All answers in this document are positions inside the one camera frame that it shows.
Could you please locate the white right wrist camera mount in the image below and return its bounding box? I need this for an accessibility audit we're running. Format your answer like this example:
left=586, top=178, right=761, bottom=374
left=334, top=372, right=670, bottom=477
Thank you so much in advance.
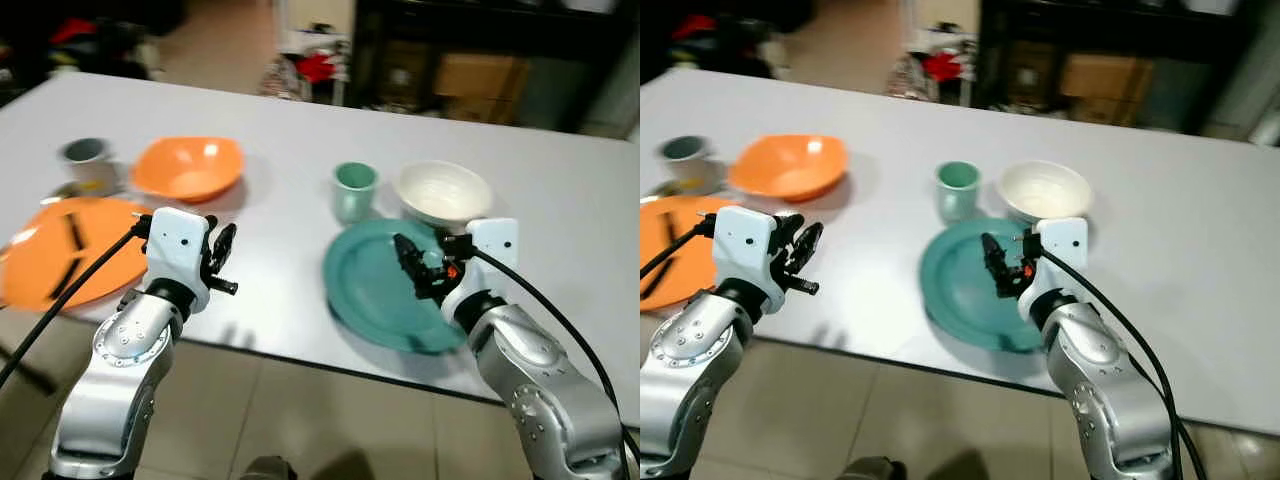
left=443, top=218, right=521, bottom=321
left=1018, top=217, right=1089, bottom=321

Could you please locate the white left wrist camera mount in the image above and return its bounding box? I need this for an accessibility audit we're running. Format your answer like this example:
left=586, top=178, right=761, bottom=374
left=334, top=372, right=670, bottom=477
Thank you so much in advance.
left=145, top=207, right=214, bottom=314
left=712, top=205, right=784, bottom=314

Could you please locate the white bowl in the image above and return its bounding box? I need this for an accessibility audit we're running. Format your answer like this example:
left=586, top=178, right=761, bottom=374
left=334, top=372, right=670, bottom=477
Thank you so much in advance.
left=995, top=159, right=1094, bottom=227
left=392, top=159, right=494, bottom=230

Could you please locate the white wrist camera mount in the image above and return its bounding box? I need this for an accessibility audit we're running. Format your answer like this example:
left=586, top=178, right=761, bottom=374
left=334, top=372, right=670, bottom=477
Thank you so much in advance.
left=1018, top=217, right=1089, bottom=321
left=712, top=205, right=784, bottom=314
left=443, top=218, right=521, bottom=321
left=145, top=207, right=214, bottom=314

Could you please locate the black shelf unit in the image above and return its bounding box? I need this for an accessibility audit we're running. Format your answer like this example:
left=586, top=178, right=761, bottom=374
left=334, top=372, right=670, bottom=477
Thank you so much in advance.
left=344, top=0, right=641, bottom=138
left=974, top=0, right=1280, bottom=138

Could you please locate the grey robot foot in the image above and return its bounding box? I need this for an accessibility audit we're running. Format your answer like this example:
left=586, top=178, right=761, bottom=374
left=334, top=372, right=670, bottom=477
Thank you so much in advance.
left=238, top=455, right=293, bottom=480
left=843, top=456, right=907, bottom=480

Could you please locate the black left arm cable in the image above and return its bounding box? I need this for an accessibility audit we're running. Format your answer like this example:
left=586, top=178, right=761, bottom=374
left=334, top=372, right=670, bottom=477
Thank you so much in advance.
left=0, top=222, right=153, bottom=389
left=640, top=222, right=719, bottom=283

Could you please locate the grey mug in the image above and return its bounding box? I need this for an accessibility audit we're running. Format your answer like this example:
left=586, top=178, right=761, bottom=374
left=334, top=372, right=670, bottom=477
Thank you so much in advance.
left=58, top=137, right=121, bottom=196
left=658, top=134, right=719, bottom=193

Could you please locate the green cup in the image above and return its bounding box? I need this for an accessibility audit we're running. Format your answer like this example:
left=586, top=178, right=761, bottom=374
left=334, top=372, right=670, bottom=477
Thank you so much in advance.
left=934, top=160, right=983, bottom=224
left=331, top=161, right=380, bottom=225

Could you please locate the orange plate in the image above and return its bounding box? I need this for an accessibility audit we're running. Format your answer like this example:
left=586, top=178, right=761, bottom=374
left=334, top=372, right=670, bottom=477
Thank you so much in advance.
left=0, top=196, right=157, bottom=312
left=640, top=194, right=743, bottom=312

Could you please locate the dark slim cutlery piece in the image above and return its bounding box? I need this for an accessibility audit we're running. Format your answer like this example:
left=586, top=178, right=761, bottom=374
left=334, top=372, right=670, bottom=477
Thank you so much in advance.
left=46, top=256, right=89, bottom=303

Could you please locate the orange bowl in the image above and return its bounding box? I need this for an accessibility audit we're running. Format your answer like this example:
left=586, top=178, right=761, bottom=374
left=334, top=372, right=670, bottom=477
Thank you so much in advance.
left=727, top=133, right=850, bottom=204
left=131, top=136, right=246, bottom=204

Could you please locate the teal plate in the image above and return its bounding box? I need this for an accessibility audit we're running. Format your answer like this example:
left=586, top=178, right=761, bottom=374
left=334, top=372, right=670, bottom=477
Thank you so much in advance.
left=919, top=216, right=1077, bottom=354
left=322, top=217, right=493, bottom=355

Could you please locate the brown cardboard box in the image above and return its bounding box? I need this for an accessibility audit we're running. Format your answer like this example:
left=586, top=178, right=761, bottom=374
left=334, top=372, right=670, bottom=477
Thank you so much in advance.
left=1057, top=52, right=1152, bottom=127
left=434, top=52, right=532, bottom=127

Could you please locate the red cloth item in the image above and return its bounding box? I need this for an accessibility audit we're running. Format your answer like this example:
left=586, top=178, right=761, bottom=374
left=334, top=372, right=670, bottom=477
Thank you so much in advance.
left=921, top=51, right=964, bottom=85
left=294, top=50, right=338, bottom=87

